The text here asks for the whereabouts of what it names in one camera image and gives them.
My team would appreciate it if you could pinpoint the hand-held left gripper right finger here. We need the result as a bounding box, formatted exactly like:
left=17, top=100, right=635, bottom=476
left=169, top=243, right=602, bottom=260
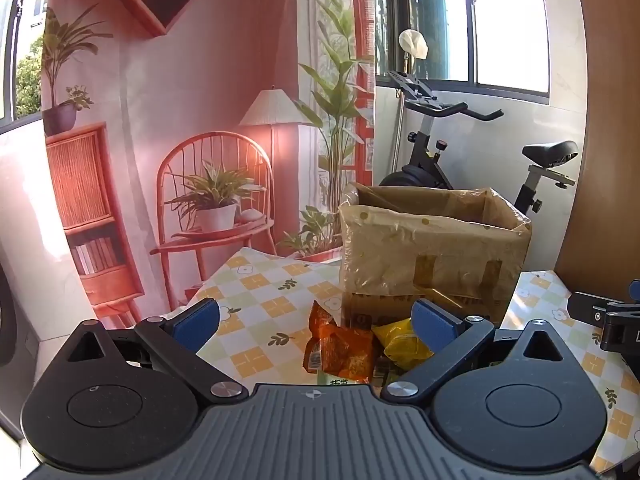
left=380, top=299, right=571, bottom=403

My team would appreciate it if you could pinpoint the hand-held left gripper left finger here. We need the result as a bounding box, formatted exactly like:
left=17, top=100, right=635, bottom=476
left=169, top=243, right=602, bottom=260
left=60, top=298, right=249, bottom=403

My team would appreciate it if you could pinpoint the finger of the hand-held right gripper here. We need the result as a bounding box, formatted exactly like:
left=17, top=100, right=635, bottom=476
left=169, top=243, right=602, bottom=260
left=567, top=291, right=608, bottom=327

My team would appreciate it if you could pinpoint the yellow snack packet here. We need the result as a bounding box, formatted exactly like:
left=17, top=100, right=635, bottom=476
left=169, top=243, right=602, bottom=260
left=372, top=317, right=437, bottom=374

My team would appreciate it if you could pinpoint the cardboard box with plastic film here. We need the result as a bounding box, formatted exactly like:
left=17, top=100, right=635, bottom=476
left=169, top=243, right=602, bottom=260
left=339, top=182, right=532, bottom=326

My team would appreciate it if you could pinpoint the orange snack packet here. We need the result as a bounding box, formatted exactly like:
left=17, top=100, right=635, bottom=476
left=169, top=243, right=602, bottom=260
left=304, top=302, right=377, bottom=384

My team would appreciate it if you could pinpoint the checked floral tablecloth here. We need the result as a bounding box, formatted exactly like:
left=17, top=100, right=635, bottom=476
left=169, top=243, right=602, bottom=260
left=185, top=247, right=640, bottom=476

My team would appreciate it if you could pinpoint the black exercise bike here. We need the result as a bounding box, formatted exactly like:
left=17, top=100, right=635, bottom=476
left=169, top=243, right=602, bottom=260
left=377, top=70, right=579, bottom=218

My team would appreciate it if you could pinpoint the wooden panel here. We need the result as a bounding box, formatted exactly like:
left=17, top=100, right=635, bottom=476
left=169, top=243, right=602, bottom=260
left=554, top=0, right=640, bottom=292

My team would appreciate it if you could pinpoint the printed room backdrop cloth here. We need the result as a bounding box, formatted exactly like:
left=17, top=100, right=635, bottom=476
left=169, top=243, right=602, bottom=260
left=42, top=0, right=377, bottom=322

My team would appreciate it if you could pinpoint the white bag on pole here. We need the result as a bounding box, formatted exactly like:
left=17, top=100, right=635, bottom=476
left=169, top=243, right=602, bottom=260
left=392, top=29, right=430, bottom=173

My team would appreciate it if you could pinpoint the window with dark frame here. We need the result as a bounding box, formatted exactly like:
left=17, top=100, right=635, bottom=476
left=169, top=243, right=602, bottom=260
left=375, top=0, right=552, bottom=97
left=0, top=0, right=47, bottom=128

